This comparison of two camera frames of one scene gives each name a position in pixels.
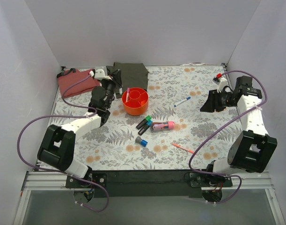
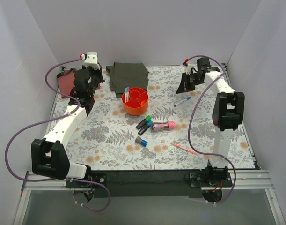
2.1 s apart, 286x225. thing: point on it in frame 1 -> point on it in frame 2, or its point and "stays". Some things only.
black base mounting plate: (146, 183) stays
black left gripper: (115, 79) -> (96, 76)
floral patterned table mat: (172, 133) stays
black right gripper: (216, 101) -> (188, 79)
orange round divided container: (138, 101) stays
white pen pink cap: (128, 94) stays
